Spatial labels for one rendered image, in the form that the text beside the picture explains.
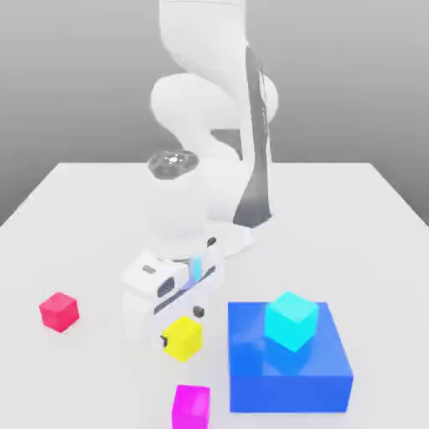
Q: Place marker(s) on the small cyan cube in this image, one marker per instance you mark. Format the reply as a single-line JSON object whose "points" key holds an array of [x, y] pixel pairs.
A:
{"points": [[291, 321]]}

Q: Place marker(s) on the large blue box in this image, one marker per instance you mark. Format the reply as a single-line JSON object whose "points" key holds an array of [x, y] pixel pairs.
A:
{"points": [[288, 388]]}

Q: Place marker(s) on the small red cube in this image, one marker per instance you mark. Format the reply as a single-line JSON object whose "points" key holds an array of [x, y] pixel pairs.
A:
{"points": [[59, 312]]}

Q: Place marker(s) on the small yellow cube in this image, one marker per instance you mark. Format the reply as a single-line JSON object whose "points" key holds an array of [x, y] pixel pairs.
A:
{"points": [[183, 339]]}

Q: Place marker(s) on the small magenta cube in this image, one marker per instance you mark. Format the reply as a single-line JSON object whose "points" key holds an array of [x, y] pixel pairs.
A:
{"points": [[190, 407]]}

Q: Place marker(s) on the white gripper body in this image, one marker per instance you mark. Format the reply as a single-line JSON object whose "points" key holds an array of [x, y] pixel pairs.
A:
{"points": [[197, 291]]}

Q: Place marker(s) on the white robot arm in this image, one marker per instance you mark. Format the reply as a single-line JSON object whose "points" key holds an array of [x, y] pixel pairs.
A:
{"points": [[201, 110]]}

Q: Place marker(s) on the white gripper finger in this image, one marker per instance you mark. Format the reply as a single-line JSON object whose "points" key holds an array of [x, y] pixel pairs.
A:
{"points": [[198, 311], [164, 341]]}

